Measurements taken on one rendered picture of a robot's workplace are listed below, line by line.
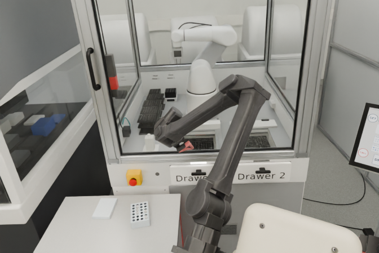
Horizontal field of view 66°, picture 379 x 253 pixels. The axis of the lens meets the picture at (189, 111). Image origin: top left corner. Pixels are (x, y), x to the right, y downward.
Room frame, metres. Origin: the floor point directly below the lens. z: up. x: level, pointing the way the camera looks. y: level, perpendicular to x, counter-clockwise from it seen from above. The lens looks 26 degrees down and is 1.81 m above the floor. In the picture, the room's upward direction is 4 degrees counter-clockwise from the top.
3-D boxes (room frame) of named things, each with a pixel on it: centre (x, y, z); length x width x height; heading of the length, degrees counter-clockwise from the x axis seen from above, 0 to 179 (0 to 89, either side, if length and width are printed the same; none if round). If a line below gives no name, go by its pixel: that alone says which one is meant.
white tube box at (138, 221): (1.05, 0.27, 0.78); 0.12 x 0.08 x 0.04; 9
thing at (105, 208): (1.12, 0.45, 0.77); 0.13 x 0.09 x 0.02; 174
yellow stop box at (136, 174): (1.21, 0.30, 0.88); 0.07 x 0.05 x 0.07; 87
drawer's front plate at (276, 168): (1.19, -0.34, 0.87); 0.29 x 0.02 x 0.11; 87
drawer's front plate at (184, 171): (1.21, -0.03, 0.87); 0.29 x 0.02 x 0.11; 87
